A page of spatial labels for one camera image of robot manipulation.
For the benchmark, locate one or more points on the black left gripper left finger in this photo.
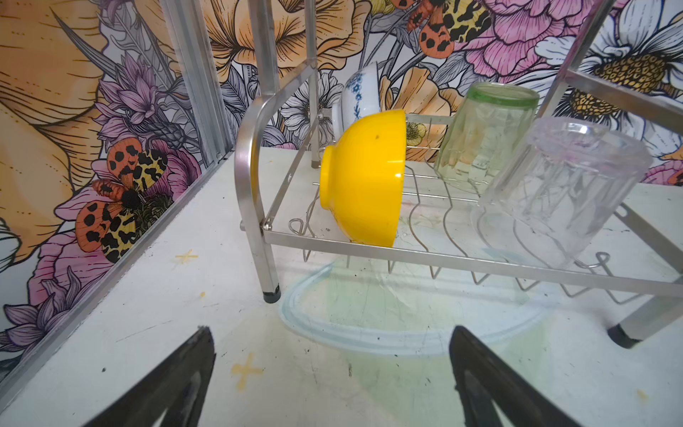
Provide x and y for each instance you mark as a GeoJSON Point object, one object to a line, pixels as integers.
{"type": "Point", "coordinates": [173, 393]}

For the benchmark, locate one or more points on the clear plastic tumbler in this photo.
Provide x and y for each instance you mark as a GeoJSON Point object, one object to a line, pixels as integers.
{"type": "Point", "coordinates": [564, 182]}

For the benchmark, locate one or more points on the yellow plastic bowl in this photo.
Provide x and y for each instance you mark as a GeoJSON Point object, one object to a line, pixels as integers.
{"type": "Point", "coordinates": [362, 178]}

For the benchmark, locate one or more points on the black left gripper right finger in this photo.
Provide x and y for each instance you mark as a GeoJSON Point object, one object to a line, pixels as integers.
{"type": "Point", "coordinates": [487, 385]}

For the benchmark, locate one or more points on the green plastic tumbler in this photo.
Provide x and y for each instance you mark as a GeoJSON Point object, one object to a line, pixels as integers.
{"type": "Point", "coordinates": [485, 132]}

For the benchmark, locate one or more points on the steel two-tier dish rack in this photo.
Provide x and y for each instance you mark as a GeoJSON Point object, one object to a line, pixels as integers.
{"type": "Point", "coordinates": [654, 315]}

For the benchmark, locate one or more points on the blue white ceramic bowl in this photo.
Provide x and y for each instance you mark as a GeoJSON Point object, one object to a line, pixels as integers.
{"type": "Point", "coordinates": [360, 98]}

